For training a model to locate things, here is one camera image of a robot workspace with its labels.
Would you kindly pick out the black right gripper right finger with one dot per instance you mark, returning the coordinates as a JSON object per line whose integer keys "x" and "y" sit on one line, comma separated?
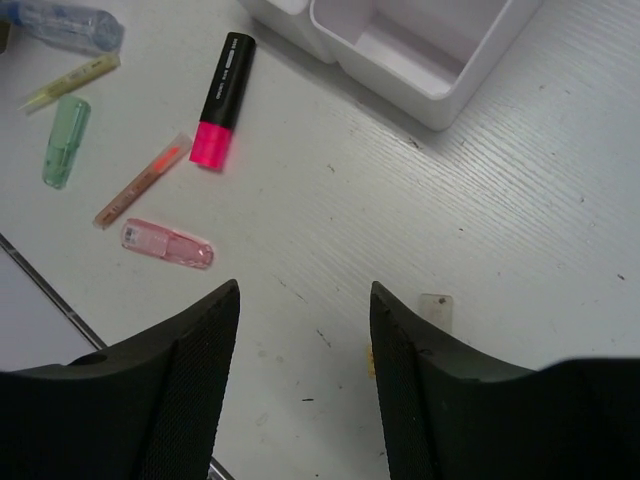
{"x": 450, "y": 411}

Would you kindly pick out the white compartment organizer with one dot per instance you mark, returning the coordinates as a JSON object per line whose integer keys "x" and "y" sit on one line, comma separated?
{"x": 428, "y": 58}
{"x": 291, "y": 19}

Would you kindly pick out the right white compartment organizer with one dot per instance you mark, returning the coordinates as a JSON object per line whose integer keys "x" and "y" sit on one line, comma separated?
{"x": 428, "y": 58}

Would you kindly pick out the small tan eraser block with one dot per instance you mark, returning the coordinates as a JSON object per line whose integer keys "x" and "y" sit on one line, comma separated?
{"x": 437, "y": 310}

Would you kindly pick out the pink black highlighter marker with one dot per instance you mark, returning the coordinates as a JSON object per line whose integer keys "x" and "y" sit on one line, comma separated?
{"x": 223, "y": 102}

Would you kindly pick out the left white compartment organizer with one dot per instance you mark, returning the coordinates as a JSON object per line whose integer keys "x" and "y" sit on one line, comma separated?
{"x": 291, "y": 19}

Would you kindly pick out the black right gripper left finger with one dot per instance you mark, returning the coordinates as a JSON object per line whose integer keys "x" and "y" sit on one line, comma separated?
{"x": 147, "y": 407}

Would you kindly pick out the orange thin highlighter pen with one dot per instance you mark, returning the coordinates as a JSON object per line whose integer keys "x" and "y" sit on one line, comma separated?
{"x": 165, "y": 160}

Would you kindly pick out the yellow thin highlighter pen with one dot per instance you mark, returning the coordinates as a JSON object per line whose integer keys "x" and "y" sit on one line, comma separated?
{"x": 75, "y": 79}

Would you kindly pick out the pink translucent correction tape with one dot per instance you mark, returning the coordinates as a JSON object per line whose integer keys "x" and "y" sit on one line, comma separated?
{"x": 159, "y": 242}

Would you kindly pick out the green translucent correction tape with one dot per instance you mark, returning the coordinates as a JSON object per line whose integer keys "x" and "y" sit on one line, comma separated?
{"x": 69, "y": 126}

